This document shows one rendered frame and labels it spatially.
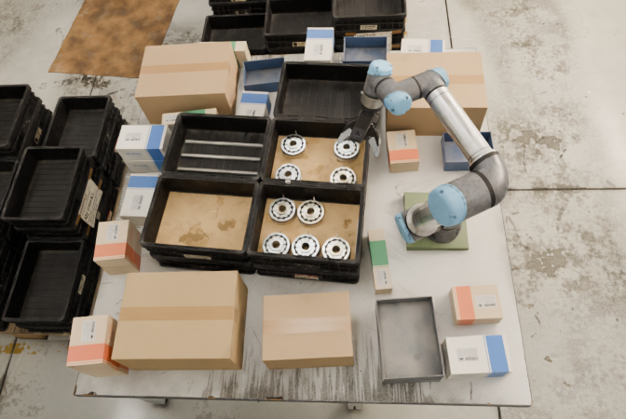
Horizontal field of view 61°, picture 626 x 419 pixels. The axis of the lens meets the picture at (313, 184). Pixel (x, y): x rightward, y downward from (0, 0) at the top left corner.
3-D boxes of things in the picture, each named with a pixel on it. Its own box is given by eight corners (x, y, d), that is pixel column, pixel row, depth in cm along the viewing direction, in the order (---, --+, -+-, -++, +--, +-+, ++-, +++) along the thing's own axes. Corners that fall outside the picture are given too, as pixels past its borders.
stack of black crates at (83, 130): (87, 131, 318) (59, 96, 289) (134, 130, 316) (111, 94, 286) (69, 190, 299) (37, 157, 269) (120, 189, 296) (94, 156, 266)
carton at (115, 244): (106, 230, 212) (99, 222, 206) (136, 227, 212) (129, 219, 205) (102, 267, 204) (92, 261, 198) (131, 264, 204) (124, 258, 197)
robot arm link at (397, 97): (423, 88, 160) (404, 69, 166) (390, 101, 158) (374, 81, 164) (422, 108, 166) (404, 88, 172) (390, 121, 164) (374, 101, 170)
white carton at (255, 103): (246, 102, 248) (242, 90, 240) (271, 104, 246) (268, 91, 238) (238, 138, 238) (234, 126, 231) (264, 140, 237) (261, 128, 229)
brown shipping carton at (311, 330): (349, 304, 197) (348, 290, 183) (353, 365, 186) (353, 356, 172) (269, 308, 198) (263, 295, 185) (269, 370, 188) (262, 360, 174)
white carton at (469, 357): (499, 340, 186) (505, 334, 178) (506, 376, 180) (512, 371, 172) (442, 343, 187) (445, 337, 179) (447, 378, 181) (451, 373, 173)
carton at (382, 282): (367, 236, 210) (367, 230, 204) (383, 235, 209) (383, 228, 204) (374, 294, 198) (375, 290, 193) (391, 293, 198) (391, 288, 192)
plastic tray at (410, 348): (374, 303, 191) (375, 299, 187) (430, 299, 190) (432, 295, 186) (383, 381, 178) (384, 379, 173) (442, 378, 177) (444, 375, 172)
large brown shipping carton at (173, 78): (239, 71, 258) (230, 41, 241) (235, 120, 243) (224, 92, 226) (159, 74, 261) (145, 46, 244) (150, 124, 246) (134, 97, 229)
